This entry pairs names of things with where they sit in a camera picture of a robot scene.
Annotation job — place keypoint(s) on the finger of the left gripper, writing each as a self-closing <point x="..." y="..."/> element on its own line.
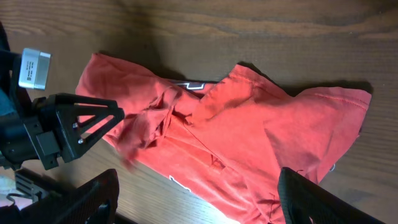
<point x="71" y="125"/>

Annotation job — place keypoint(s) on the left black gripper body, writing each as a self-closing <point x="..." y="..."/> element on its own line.
<point x="30" y="132"/>

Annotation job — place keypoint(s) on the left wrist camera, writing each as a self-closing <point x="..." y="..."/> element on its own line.
<point x="34" y="69"/>

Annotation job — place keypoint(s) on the navy blue t-shirt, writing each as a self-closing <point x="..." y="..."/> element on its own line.
<point x="6" y="105"/>

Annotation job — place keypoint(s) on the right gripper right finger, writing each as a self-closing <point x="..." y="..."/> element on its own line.
<point x="304" y="202"/>

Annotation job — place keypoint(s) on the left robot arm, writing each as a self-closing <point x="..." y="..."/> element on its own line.
<point x="10" y="69"/>

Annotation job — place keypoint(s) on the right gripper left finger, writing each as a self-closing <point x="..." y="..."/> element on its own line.
<point x="77" y="202"/>

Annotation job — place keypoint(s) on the red printed t-shirt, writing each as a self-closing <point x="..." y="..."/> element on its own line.
<point x="227" y="142"/>

